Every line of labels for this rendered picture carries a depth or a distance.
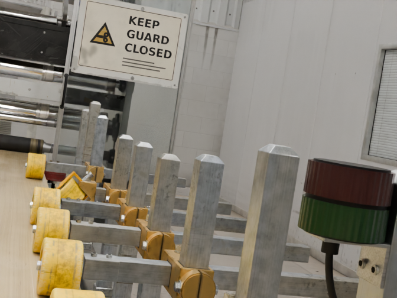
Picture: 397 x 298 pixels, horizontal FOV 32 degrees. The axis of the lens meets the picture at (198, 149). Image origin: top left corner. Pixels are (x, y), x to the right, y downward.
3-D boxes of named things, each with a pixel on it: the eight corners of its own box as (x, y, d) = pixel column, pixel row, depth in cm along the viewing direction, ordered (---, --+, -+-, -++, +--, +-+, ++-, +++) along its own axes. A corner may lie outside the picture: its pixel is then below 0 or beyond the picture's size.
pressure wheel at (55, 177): (57, 198, 249) (62, 168, 249) (65, 203, 242) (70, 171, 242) (36, 197, 245) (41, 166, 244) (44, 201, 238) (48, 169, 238)
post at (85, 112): (74, 229, 270) (91, 109, 267) (74, 231, 266) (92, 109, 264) (65, 228, 269) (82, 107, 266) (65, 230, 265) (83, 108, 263)
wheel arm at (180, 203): (227, 213, 183) (228, 202, 183) (230, 215, 181) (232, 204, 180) (92, 198, 174) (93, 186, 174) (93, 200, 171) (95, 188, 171)
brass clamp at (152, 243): (160, 246, 131) (164, 221, 131) (176, 264, 118) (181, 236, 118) (129, 243, 130) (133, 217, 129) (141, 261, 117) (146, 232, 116)
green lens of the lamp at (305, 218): (358, 228, 51) (363, 199, 51) (402, 246, 45) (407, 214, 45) (284, 220, 49) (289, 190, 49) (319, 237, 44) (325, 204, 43)
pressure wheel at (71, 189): (61, 212, 174) (85, 190, 175) (63, 217, 167) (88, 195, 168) (45, 195, 173) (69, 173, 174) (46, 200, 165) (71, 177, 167)
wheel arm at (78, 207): (258, 233, 160) (260, 217, 159) (263, 236, 156) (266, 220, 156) (42, 210, 146) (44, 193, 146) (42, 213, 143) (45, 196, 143)
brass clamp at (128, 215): (137, 222, 155) (141, 200, 155) (149, 234, 142) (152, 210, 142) (111, 219, 154) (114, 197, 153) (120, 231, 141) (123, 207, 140)
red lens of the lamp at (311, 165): (363, 196, 51) (368, 166, 51) (408, 210, 45) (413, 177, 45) (289, 186, 49) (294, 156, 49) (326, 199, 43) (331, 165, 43)
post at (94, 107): (81, 233, 245) (100, 101, 243) (81, 236, 242) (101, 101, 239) (71, 233, 244) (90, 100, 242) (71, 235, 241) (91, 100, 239)
